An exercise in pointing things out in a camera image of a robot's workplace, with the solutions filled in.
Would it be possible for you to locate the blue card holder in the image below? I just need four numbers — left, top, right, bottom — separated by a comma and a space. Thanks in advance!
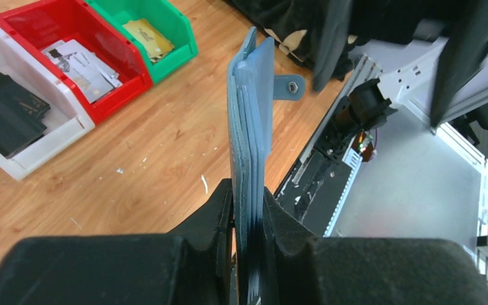
227, 27, 306, 304

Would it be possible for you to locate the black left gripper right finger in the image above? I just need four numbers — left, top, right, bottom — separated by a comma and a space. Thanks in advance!
261, 191, 488, 304

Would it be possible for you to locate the black floral blanket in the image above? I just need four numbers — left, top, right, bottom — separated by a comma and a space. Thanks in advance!
222, 0, 355, 81

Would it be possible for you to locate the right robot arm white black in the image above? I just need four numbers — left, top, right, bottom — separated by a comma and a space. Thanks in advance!
313, 1, 488, 145

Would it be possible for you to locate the red plastic bin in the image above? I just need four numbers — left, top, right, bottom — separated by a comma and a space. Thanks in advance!
0, 1, 153, 123

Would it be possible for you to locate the green plastic bin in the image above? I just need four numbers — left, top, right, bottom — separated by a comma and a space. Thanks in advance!
87, 0, 198, 84

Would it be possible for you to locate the white cards stack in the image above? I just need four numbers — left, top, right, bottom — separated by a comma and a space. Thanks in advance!
42, 39, 123, 104

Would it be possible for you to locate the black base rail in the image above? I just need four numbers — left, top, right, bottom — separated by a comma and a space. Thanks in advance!
274, 55, 393, 237

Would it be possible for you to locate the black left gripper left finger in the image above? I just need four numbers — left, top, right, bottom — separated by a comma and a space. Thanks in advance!
0, 179, 233, 304

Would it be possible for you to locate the white plastic bin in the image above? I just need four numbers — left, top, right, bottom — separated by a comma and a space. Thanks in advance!
0, 28, 95, 180

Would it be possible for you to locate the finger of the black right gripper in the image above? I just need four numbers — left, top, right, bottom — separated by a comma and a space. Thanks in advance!
313, 0, 353, 93
429, 1, 488, 128

